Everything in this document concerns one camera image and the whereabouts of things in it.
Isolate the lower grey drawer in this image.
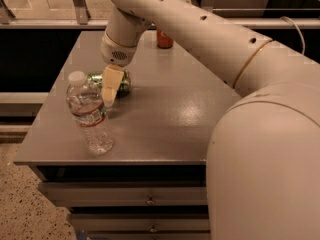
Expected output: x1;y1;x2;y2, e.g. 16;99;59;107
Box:
68;214;210;233

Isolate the red Coca-Cola can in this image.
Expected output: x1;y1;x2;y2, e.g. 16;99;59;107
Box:
157;29;173;49

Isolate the green soda can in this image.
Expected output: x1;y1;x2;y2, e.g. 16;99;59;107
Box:
88;70;131;98

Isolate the white cable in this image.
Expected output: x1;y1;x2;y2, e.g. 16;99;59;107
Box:
280;15;306;56

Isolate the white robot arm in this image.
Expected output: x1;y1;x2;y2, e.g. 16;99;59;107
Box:
102;0;320;240

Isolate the grey drawer cabinet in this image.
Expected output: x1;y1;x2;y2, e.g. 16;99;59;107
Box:
14;31;240;240

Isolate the upper grey drawer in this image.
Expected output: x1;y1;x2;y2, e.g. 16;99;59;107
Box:
38;182;207;207

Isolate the grey drawer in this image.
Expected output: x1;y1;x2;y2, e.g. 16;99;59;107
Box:
38;182;207;207
68;214;210;233

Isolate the clear plastic water bottle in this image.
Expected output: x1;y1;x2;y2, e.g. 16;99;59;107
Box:
66;71;114;155

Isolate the metal railing frame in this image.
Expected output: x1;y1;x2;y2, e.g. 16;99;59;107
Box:
0;0;320;29

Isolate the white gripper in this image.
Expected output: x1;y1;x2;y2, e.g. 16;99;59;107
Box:
101;34;137;108

